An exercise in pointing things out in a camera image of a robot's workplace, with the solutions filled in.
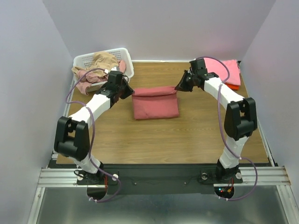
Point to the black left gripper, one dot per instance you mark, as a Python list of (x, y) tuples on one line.
[(124, 88)]

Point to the white plastic laundry basket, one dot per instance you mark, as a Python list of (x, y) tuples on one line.
[(91, 70)]

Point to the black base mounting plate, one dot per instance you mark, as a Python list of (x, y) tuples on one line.
[(152, 179)]

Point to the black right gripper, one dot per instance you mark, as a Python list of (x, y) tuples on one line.
[(186, 80)]

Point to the mauve pink t-shirt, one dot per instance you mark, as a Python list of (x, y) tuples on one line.
[(94, 77)]

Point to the folded light pink t-shirt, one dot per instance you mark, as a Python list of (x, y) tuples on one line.
[(232, 66)]

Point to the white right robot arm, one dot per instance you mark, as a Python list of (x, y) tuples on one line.
[(240, 119)]

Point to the folded orange t-shirt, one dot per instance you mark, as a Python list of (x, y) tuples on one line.
[(233, 87)]

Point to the beige t-shirt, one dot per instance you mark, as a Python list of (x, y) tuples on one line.
[(102, 59)]

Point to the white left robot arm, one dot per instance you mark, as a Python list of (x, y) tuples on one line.
[(75, 134)]

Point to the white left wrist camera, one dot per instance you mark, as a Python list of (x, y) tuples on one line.
[(115, 68)]

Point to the dusty red t-shirt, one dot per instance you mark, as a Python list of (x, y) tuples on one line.
[(155, 103)]

